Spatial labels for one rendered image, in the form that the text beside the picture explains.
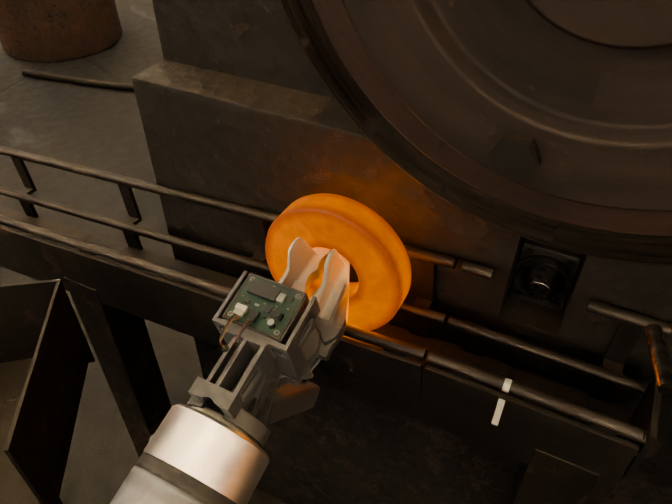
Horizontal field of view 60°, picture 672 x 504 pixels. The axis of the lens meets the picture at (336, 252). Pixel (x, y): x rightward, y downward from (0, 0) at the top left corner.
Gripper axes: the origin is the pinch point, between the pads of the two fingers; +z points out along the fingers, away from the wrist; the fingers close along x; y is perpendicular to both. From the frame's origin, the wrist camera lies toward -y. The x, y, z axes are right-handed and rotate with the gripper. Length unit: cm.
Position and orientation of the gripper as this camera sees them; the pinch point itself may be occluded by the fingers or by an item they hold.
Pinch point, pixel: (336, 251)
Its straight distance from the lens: 58.4
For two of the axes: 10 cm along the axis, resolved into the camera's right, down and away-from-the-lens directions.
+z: 4.4, -7.7, 4.6
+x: -8.9, -3.0, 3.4
